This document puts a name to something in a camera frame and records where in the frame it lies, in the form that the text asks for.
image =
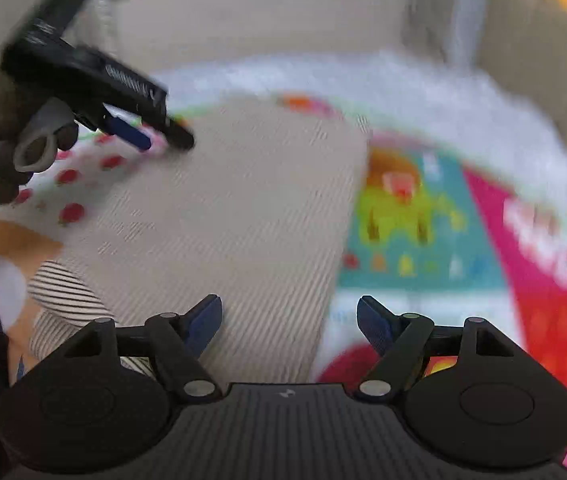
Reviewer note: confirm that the light blue pillow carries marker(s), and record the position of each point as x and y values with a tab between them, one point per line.
468	5

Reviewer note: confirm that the beige striped shirt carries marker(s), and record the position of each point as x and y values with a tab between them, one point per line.
243	220

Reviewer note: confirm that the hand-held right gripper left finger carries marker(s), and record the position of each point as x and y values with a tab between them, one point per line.
203	325

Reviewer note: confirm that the person's left hand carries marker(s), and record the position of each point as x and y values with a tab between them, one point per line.
1	105

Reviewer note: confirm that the beige padded headboard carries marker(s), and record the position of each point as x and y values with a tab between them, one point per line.
538	50

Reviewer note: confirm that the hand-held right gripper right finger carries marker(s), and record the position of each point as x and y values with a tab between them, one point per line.
376	325

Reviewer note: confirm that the colourful cartoon play mat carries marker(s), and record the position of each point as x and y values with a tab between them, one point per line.
463	270

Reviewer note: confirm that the white quilted bed cover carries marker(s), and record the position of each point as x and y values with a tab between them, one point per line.
488	110

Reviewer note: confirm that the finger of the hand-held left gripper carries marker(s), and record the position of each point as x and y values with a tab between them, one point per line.
128	132
176	135

